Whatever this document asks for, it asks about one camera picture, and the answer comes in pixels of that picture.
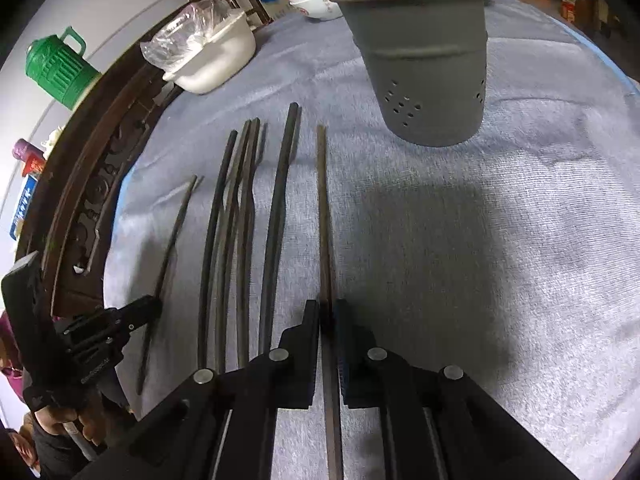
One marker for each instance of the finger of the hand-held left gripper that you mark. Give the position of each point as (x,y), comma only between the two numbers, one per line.
(140,312)

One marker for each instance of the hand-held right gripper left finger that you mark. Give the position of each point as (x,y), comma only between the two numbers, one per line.
(314,355)

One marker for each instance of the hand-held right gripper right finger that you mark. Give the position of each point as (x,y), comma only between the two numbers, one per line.
(344,375)

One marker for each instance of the thin dark chopstick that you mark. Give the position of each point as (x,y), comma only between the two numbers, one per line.
(170,255)

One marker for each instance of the brown wooden chopstick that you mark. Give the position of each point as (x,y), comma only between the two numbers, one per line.
(324,235)

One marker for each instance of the bunch of dark chopsticks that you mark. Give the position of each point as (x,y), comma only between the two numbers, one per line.
(280,210)

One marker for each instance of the grey perforated utensil holder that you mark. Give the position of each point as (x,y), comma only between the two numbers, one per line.
(425,70)

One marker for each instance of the person's left hand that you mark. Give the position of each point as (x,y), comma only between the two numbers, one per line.
(57,420)

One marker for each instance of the blue printed box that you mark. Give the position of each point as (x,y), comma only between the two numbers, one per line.
(22,205)

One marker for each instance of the grey towel cloth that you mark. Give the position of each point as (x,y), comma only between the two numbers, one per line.
(450,260)

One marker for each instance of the dark carved wooden side table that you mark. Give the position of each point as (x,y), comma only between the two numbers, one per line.
(100,160)

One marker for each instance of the purple bottle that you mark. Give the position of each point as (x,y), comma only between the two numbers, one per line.
(22,150)

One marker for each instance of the white crumpled plastic bag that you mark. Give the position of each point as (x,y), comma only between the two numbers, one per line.
(52,141)

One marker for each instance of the green thermos flask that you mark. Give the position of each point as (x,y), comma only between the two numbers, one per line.
(57,67)

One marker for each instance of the white pot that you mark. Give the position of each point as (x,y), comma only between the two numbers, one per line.
(220,60)

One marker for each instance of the clear plastic bag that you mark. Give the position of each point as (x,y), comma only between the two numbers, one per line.
(185,35)

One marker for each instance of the dark wooden chair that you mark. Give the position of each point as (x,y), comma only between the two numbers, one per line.
(240,0)

